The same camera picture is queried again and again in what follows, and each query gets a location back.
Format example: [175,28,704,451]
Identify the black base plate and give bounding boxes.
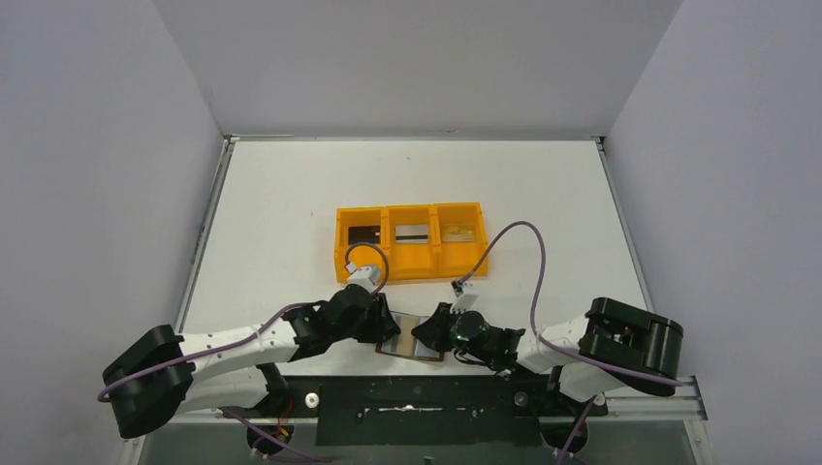
[245,375,585,447]

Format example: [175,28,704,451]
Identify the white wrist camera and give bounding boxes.
[451,279,479,314]
[345,262,381,292]

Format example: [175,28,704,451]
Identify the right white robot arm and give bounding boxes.
[411,297,684,402]

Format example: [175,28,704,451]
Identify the black VIP card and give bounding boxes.
[347,225,381,245]

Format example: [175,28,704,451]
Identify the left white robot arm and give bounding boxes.
[98,285,400,439]

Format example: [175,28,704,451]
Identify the brown leather card holder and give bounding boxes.
[375,312,444,363]

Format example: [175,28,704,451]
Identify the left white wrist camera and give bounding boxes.
[345,262,381,292]

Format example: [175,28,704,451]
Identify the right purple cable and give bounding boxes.
[458,221,685,388]

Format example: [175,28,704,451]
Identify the middle yellow bin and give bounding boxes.
[387,204,439,281]

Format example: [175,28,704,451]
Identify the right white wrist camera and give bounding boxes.
[451,279,479,314]

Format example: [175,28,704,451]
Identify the white magnetic stripe card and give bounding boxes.
[394,224,429,244]

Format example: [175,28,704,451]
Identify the left yellow bin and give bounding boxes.
[333,207,388,283]

